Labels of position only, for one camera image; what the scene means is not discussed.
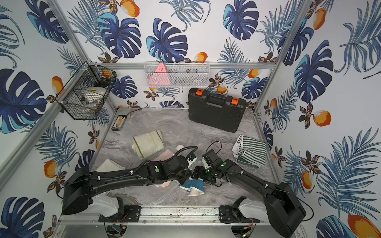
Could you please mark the pink towel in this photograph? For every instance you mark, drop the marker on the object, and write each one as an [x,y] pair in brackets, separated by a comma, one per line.
[164,156]

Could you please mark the clear plastic vacuum bag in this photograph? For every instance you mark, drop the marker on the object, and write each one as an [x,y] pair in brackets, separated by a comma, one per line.
[163,190]

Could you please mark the black white striped towel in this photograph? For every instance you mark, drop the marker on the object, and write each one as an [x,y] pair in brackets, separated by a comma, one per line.
[250,152]

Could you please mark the cream striped towel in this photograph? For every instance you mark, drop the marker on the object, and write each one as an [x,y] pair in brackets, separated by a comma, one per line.
[147,144]

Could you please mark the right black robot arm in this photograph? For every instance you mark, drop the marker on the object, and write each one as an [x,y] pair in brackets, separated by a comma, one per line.
[284,209]

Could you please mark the black wire basket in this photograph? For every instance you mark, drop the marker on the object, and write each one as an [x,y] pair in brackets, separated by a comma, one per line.
[84,96]

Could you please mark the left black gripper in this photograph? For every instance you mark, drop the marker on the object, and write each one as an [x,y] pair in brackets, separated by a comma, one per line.
[184,175]

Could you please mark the small black battery box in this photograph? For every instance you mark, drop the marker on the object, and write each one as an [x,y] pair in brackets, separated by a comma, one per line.
[119,123]

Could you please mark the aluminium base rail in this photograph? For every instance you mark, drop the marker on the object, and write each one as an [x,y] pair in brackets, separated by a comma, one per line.
[203,215]

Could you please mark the white round bag valve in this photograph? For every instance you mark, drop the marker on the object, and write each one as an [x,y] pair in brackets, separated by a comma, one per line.
[179,147]

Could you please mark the clear mesh wall tray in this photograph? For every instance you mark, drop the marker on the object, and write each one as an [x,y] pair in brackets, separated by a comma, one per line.
[183,74]

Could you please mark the blue white patterned towel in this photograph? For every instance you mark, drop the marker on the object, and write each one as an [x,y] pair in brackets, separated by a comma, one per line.
[194,187]

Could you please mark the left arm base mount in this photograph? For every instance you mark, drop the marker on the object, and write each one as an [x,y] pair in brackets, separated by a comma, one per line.
[122,213]

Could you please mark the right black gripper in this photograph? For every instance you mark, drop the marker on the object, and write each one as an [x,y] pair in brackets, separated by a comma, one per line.
[198,173]

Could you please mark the pink triangular object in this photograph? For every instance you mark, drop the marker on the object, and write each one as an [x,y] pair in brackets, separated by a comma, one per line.
[160,77]

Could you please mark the black plastic tool case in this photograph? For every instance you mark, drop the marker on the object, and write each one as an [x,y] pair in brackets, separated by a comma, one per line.
[214,110]

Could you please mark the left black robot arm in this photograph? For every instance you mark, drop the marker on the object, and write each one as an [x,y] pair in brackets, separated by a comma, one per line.
[83,185]

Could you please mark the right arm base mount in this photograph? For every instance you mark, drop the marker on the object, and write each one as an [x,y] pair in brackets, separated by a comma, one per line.
[235,212]

